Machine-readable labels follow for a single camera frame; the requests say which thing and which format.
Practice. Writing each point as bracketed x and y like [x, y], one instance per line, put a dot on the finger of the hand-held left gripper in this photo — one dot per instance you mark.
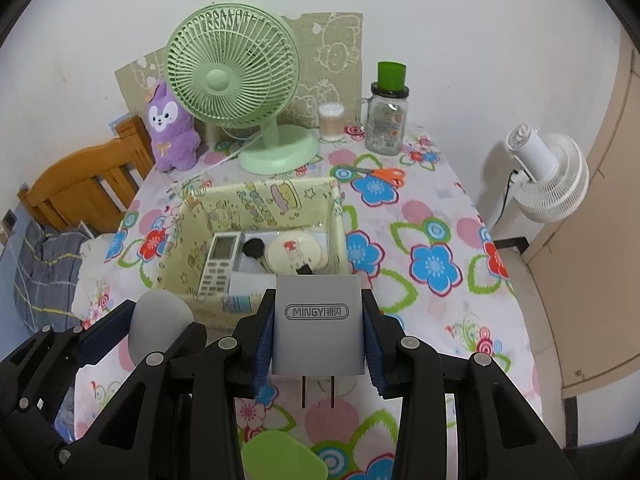
[102, 335]
[190, 342]

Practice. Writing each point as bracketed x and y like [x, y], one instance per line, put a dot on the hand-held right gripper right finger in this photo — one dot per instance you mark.
[374, 345]

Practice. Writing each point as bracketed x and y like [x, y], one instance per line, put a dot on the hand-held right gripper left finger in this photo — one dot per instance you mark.
[262, 345]

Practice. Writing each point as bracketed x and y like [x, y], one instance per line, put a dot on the white remote control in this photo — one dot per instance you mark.
[217, 270]

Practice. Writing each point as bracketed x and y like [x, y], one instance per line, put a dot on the beige door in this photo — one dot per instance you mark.
[600, 260]

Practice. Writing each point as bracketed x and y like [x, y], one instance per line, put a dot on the green desk fan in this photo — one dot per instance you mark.
[220, 80]

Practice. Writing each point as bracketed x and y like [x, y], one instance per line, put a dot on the white circulation fan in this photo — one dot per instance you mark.
[550, 175]

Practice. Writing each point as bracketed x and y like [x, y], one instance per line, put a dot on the grey rounded object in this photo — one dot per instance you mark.
[160, 320]

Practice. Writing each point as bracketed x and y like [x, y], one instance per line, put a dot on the grey plaid blanket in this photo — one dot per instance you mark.
[45, 270]

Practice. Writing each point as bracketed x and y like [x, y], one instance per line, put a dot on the green round case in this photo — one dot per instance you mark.
[280, 457]

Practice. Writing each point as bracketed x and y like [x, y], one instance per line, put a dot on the glass jar mug green lid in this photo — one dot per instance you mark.
[382, 125]

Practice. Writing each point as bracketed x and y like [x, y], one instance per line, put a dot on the round white compact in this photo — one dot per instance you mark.
[292, 252]

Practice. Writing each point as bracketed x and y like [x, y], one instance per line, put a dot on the printed fabric storage box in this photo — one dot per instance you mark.
[270, 195]

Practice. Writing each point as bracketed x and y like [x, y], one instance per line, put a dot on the purple plush toy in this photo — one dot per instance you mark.
[172, 140]

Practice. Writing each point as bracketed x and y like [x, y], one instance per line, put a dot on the cotton swab container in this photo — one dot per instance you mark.
[331, 127]

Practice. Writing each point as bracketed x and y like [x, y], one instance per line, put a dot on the grey charger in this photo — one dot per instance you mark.
[317, 340]

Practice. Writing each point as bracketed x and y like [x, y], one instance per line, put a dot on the white cloth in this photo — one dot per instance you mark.
[95, 260]

